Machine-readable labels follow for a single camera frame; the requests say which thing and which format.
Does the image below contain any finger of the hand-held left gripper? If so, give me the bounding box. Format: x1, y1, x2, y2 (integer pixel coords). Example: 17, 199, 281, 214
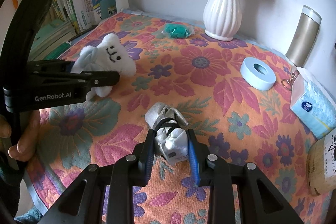
26, 60, 74, 74
34, 70, 120, 88

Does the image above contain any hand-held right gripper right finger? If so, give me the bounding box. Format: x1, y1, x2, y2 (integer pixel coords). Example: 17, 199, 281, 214
187, 130, 311, 224

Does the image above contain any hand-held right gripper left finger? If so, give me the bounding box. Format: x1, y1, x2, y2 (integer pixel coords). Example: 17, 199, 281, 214
35, 130, 158, 224

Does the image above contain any grey white sock bundle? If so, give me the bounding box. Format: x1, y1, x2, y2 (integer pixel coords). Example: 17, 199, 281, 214
145, 101, 190, 167

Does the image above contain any white plush bear toy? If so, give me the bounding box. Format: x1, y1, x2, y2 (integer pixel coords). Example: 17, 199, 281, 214
71, 32, 137, 98

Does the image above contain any person's left hand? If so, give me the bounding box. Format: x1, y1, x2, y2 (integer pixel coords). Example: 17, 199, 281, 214
0, 110, 40, 161

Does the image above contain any stack of green booklets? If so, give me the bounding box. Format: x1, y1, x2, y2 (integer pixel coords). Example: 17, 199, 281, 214
28, 19, 76, 62

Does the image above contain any floral orange blanket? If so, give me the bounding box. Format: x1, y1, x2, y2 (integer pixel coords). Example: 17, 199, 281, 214
25, 10, 334, 224

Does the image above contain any small white box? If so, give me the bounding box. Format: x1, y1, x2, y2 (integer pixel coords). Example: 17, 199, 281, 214
115, 0, 129, 13

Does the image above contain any green packet in clear wrap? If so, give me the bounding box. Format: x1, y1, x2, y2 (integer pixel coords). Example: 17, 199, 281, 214
161, 22, 195, 39

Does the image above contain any light blue tape roll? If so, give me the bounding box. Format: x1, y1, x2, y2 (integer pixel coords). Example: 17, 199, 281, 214
240, 57, 277, 90

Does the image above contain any metal keyring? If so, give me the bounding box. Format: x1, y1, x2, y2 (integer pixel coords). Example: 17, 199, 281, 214
282, 69, 300, 88

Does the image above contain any bamboo pen holder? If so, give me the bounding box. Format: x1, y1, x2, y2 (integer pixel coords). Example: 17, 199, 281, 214
306, 130, 336, 196

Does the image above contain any blue tissue pack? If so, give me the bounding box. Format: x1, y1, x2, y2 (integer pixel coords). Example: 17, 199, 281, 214
290, 67, 336, 140

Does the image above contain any white ribbed vase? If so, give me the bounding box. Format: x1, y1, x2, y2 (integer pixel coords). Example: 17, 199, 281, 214
203, 0, 242, 41

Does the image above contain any gold thermos bottle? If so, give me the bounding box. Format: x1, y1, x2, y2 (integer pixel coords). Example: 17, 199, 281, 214
286, 5, 322, 67

